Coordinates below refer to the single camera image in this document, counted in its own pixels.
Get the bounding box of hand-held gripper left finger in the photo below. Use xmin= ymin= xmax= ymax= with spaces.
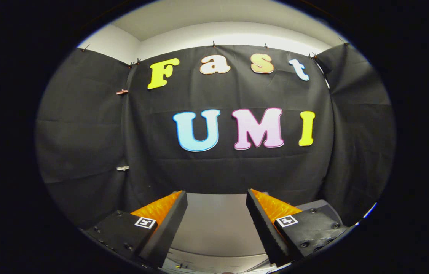
xmin=84 ymin=190 xmax=188 ymax=269

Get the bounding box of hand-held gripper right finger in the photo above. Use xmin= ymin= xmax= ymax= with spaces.
xmin=246 ymin=188 xmax=349 ymax=268

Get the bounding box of row of small black clips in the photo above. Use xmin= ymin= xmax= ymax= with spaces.
xmin=81 ymin=37 xmax=350 ymax=68

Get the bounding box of black backdrop cloth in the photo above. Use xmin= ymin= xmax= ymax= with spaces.
xmin=35 ymin=40 xmax=396 ymax=229

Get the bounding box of grey cabinet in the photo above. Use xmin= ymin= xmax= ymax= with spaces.
xmin=169 ymin=192 xmax=272 ymax=259

